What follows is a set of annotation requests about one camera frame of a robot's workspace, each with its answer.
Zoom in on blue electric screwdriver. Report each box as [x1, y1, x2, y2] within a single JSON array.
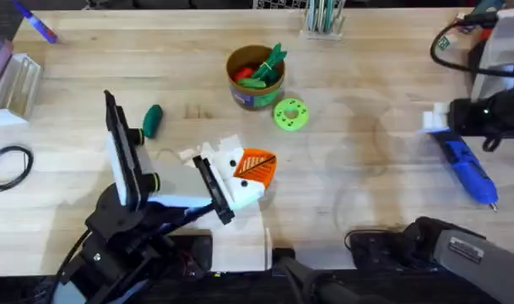
[[428, 128, 500, 212]]

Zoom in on green toy vegetable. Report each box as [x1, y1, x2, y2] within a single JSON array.
[[141, 104, 165, 140]]

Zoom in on clear holder with tools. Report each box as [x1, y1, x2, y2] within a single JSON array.
[[299, 0, 347, 42]]

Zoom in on brown tub with toys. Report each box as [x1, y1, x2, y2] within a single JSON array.
[[225, 41, 289, 111]]

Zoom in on green disc with holes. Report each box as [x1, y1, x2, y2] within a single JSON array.
[[273, 98, 311, 133]]

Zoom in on clear plastic box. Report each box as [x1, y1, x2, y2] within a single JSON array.
[[0, 52, 45, 128]]

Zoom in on blue marker pen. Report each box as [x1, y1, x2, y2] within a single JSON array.
[[12, 0, 59, 45]]

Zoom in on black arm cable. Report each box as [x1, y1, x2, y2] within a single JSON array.
[[429, 19, 514, 80]]

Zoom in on black rail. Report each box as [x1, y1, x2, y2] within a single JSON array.
[[0, 269, 514, 304]]

